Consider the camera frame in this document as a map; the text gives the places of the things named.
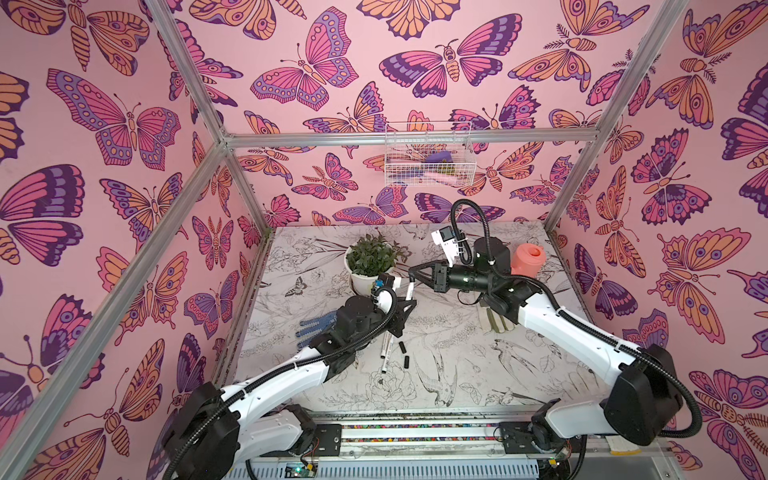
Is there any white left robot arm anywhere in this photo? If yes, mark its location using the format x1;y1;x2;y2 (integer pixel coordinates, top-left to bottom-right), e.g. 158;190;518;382
162;287;417;479

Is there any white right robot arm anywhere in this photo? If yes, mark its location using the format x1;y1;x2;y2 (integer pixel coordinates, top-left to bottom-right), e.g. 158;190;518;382
408;260;702;452

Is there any green potted plant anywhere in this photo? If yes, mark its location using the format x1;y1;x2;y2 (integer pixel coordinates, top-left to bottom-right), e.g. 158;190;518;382
345;234;410;277

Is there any white plastic flower pot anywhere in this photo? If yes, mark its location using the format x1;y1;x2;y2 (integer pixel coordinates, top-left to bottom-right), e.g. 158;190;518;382
344;246;392;295

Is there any beige green work glove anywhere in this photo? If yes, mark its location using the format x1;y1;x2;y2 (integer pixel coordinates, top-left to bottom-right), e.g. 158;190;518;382
480;307;517;334

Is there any blue dotted work glove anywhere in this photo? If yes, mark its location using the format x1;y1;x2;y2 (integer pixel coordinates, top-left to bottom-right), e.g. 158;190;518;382
295;312;336;350

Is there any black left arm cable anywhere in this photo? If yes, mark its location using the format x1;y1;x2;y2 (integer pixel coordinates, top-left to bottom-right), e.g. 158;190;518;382
161;286;400;480

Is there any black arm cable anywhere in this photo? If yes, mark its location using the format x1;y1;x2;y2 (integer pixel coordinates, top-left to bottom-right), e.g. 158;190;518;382
161;286;400;480
449;199;703;439

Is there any clear wall basket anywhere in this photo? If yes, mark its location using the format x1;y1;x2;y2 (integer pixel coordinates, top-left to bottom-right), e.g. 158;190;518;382
381;128;477;189

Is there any white glove on rail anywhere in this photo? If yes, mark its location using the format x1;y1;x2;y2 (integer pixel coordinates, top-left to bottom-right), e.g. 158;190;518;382
605;436;632;455

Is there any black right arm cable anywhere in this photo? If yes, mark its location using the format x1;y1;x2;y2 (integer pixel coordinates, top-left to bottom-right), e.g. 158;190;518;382
449;199;703;439

